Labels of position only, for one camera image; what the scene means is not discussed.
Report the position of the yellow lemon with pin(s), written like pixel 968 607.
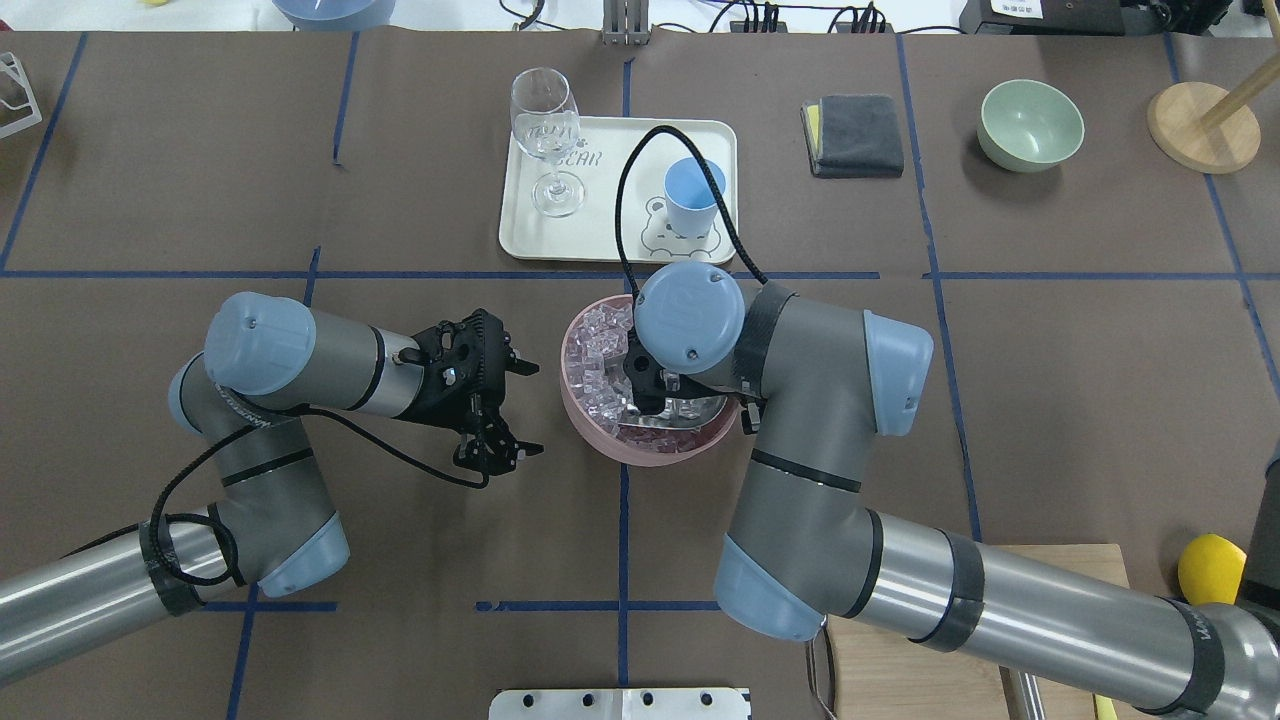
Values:
pixel 1210 570

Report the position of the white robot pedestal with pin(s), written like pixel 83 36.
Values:
pixel 623 703

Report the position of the clear ice cubes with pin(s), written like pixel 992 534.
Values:
pixel 595 365

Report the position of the yellow plastic knife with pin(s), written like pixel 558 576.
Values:
pixel 1104 708

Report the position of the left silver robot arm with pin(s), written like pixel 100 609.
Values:
pixel 268 362

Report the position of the white wire cup rack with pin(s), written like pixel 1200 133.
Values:
pixel 19 106

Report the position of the aluminium frame post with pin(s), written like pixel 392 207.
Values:
pixel 626 22

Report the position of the cream bear tray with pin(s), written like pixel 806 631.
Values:
pixel 588 235

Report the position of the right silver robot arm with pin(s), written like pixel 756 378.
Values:
pixel 1135 412

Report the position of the pink bowl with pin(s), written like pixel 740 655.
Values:
pixel 640 445

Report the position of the green bowl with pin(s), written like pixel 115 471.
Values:
pixel 1027 126

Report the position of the metal rod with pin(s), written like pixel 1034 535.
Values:
pixel 1023 695

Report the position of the wooden mug tree stand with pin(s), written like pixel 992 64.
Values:
pixel 1204 119

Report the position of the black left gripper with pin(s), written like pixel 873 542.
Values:
pixel 470 414

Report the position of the blue bowl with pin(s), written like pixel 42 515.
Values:
pixel 338 16

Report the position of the clear wine glass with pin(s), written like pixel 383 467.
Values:
pixel 545 123

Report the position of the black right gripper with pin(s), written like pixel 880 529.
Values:
pixel 641 381

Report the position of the metal ice scoop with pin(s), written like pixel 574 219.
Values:
pixel 677 414

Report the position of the light blue cup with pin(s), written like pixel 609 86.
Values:
pixel 690 204

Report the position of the wooden cutting board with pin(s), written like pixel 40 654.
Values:
pixel 881 675

